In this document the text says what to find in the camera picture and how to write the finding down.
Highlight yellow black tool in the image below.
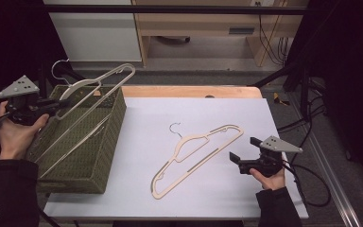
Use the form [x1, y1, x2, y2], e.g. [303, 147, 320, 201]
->
[272, 92, 291, 107]

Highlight white table mat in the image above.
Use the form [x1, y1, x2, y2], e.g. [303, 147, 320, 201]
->
[43, 96, 310, 219]

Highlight black floor cables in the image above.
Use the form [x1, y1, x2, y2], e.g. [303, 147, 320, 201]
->
[277, 94, 328, 140]

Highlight light wooden desk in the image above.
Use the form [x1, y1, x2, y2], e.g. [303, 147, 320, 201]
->
[131, 0, 310, 68]

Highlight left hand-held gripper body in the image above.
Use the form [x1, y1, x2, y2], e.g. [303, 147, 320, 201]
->
[0, 75, 58, 126]

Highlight aluminium rail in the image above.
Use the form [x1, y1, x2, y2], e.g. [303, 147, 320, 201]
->
[308, 131, 363, 227]

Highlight white cabinet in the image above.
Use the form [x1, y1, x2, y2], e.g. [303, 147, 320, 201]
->
[43, 0, 143, 62]

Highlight black metal stand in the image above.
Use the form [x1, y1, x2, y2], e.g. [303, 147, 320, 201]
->
[251, 61, 312, 118]

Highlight green woven basket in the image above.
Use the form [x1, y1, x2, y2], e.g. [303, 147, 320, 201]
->
[25, 84, 128, 194]

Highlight person's left hand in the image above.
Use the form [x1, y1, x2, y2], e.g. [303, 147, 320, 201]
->
[0, 100, 50, 160]

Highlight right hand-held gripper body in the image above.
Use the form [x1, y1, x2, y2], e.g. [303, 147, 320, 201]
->
[239, 135, 303, 178]

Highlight black hanging cables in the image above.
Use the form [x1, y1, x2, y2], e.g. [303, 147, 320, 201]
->
[254, 1, 290, 66]

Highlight person's right hand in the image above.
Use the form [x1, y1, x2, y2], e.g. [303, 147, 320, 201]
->
[249, 166, 286, 191]

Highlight beige clothes hanger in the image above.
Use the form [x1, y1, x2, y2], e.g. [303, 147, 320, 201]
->
[40, 114, 112, 178]
[50, 59, 136, 164]
[149, 122, 245, 201]

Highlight black horizontal frame bar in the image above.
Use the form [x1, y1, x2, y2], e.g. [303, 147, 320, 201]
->
[43, 4, 308, 15]

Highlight right hand-held gripper cable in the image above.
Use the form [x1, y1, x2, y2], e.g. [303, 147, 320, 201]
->
[283, 160, 333, 208]

